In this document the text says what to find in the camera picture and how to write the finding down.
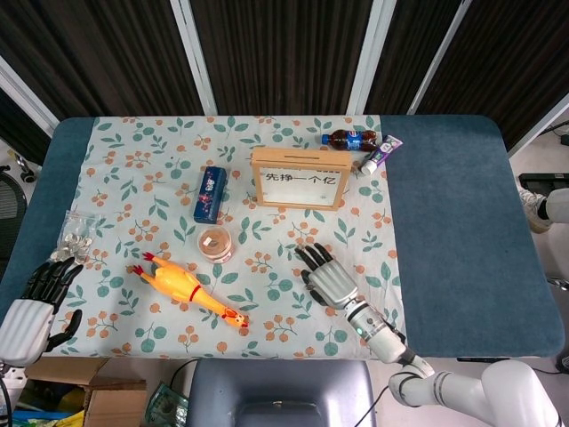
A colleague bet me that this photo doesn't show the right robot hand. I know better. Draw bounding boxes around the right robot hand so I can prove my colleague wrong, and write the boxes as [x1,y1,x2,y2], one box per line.
[294,242,359,310]

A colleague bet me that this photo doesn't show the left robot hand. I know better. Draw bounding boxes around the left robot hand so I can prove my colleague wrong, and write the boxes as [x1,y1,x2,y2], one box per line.
[0,256,84,367]

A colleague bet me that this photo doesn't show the clear bag of coins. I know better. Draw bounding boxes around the clear bag of coins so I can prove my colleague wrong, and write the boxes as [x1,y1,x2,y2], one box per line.
[49,209,107,268]

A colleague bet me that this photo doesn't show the yellow plastic bag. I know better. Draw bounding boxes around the yellow plastic bag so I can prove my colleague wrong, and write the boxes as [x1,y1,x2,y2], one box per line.
[26,386,88,427]

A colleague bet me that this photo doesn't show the brown cardboard box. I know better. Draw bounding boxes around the brown cardboard box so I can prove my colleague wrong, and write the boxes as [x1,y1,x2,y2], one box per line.
[24,358,148,427]

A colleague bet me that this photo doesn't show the grey robot torso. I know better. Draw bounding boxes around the grey robot torso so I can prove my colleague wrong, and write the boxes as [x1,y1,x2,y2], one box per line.
[188,358,379,427]

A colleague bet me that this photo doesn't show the clear jar brown contents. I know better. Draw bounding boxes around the clear jar brown contents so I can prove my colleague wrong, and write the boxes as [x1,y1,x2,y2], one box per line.
[196,225,236,264]

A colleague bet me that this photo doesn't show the black mesh office chair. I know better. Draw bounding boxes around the black mesh office chair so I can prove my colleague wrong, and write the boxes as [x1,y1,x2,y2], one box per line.
[0,150,44,268]

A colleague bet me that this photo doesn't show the purple toothpaste tube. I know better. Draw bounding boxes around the purple toothpaste tube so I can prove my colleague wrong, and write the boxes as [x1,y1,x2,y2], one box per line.
[360,134,405,176]

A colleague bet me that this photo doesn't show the small cola bottle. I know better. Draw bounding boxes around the small cola bottle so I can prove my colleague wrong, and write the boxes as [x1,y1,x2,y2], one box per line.
[321,128,381,153]

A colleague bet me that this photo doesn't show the dark blue patterned box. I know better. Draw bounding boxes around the dark blue patterned box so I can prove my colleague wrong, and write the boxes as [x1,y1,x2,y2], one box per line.
[192,165,228,224]

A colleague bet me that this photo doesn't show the yellow rubber chicken toy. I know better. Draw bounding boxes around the yellow rubber chicken toy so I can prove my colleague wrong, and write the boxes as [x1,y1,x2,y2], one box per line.
[126,252,250,330]

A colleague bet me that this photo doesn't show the green patterned package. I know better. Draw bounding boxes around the green patterned package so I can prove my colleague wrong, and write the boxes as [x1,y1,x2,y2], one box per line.
[145,382,190,427]

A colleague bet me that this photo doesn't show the black table control panel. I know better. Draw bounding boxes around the black table control panel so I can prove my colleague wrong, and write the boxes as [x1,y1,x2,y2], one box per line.
[456,355,510,364]

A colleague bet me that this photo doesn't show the floral leaf print tablecloth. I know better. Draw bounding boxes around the floral leaf print tablecloth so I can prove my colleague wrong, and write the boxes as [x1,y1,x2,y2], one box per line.
[44,115,409,359]

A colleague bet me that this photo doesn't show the dark slatted partition panel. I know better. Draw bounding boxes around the dark slatted partition panel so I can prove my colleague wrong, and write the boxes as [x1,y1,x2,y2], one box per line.
[364,0,463,116]
[417,0,569,150]
[0,86,53,155]
[0,0,205,119]
[190,0,379,116]

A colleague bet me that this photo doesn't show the white sneaker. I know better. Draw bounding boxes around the white sneaker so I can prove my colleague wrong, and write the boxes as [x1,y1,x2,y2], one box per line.
[517,185,549,232]

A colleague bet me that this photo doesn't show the black flat device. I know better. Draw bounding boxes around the black flat device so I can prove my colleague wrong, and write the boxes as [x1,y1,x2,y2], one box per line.
[518,173,569,190]

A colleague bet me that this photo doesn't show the white trouser leg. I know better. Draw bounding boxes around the white trouser leg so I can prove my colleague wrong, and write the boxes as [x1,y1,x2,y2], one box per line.
[537,188,569,222]

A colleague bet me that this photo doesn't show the wooden frame money box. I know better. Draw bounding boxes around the wooden frame money box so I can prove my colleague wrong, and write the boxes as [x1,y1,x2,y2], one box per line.
[250,147,352,210]

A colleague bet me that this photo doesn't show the black cable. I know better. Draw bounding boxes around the black cable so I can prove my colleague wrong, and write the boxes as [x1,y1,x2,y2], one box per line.
[355,383,392,427]

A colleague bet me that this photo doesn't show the white partition frame post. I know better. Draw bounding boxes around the white partition frame post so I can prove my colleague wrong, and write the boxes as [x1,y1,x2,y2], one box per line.
[509,91,569,157]
[0,55,61,137]
[349,0,397,116]
[407,0,473,116]
[170,0,218,116]

